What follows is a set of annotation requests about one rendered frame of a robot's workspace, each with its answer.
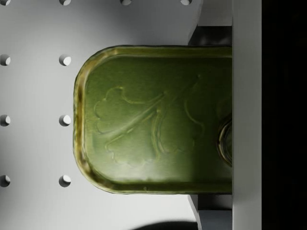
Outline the green flat-sided can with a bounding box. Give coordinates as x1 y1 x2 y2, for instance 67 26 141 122
72 45 233 195

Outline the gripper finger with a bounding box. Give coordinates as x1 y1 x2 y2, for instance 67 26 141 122
188 0 233 47
188 194 233 230

